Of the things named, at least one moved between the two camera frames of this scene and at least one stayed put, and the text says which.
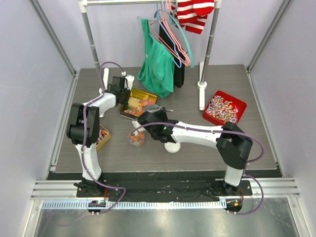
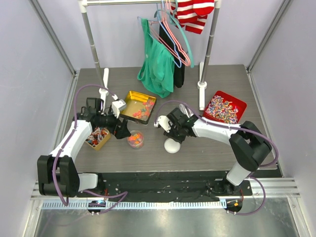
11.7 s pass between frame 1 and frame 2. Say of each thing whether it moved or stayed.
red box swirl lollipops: stayed
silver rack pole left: stayed
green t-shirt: stayed
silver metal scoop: moved
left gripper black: moved
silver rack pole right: stayed
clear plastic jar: stayed
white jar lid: stayed
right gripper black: moved
